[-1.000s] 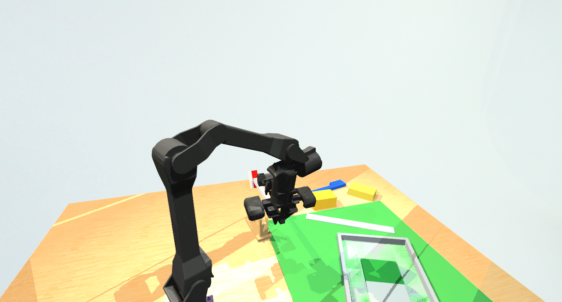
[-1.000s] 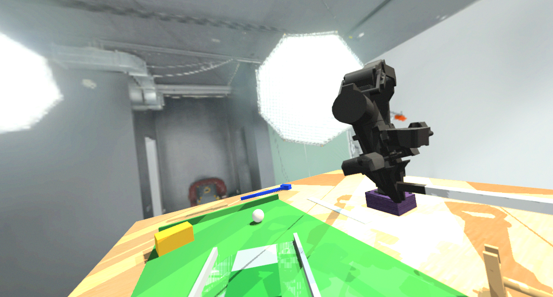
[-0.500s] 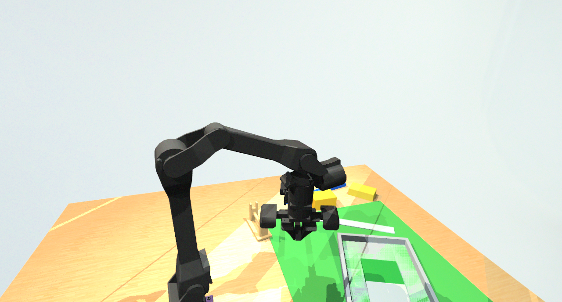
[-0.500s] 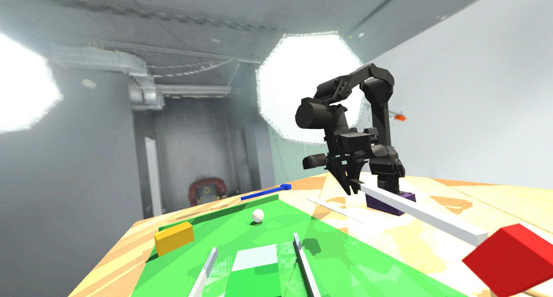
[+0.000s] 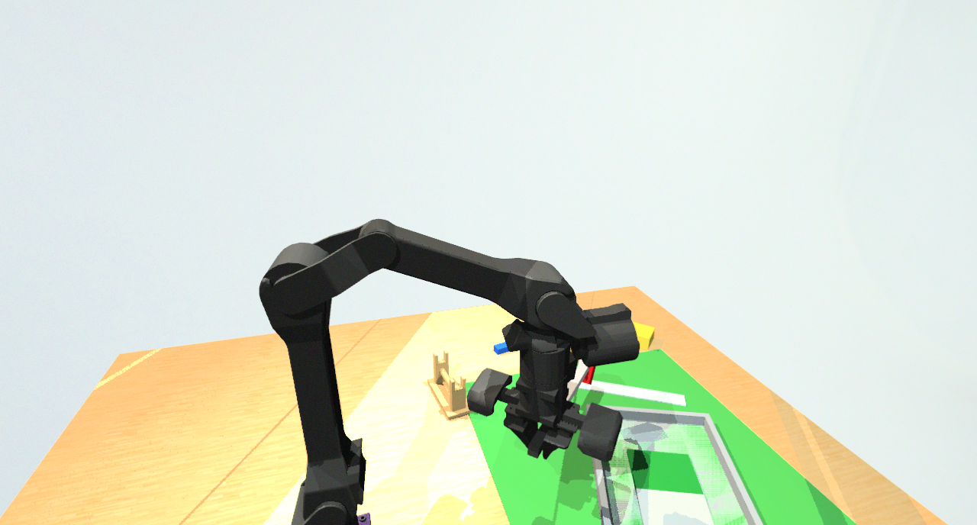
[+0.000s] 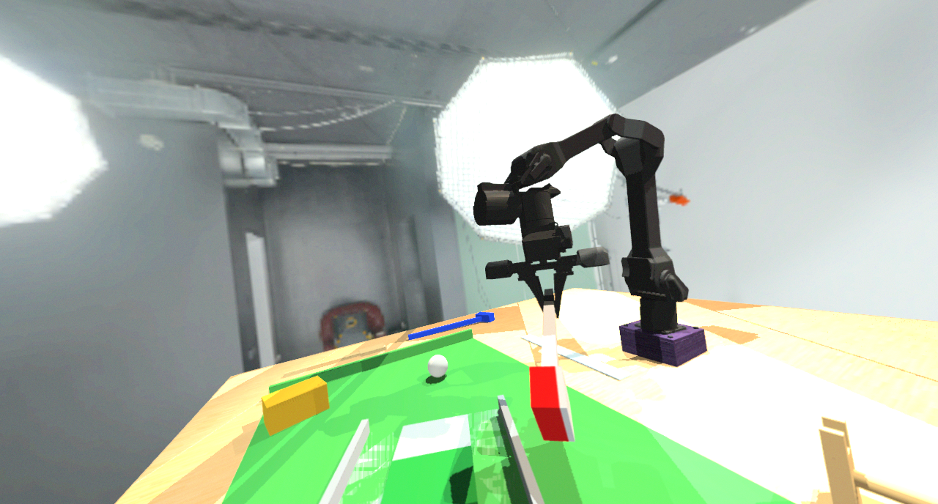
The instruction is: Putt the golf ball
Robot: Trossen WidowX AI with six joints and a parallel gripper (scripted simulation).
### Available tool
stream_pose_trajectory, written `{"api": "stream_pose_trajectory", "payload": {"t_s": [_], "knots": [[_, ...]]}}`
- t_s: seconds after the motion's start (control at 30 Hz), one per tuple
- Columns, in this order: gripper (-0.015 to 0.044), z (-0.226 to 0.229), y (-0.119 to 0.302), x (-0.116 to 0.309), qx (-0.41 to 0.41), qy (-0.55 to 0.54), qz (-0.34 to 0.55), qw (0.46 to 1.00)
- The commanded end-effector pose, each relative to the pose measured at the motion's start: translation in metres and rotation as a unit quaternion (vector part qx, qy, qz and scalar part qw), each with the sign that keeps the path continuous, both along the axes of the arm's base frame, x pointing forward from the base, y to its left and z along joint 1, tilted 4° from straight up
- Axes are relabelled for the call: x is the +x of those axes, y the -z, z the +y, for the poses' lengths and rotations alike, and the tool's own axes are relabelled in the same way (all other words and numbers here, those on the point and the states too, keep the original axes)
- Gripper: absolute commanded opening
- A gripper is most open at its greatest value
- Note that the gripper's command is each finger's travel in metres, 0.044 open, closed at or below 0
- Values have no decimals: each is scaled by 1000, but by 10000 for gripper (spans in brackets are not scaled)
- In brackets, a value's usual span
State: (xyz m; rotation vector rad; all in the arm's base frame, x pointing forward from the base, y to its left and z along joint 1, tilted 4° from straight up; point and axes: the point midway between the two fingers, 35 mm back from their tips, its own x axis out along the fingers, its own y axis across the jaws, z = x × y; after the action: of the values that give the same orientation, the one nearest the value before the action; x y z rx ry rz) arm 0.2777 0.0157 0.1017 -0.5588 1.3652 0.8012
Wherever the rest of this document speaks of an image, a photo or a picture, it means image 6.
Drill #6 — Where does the yellow rectangular block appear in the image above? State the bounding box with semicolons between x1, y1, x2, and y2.
262;376;330;436

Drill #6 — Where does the white golf ball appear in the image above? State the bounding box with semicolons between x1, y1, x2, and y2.
428;355;448;378

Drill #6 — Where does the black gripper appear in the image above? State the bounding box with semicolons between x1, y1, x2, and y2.
485;219;610;319

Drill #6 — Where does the red putter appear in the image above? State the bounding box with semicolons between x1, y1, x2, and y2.
529;289;575;442

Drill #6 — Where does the white flat bar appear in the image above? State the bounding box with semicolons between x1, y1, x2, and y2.
521;334;632;381

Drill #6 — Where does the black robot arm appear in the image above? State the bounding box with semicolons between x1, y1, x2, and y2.
473;114;689;335

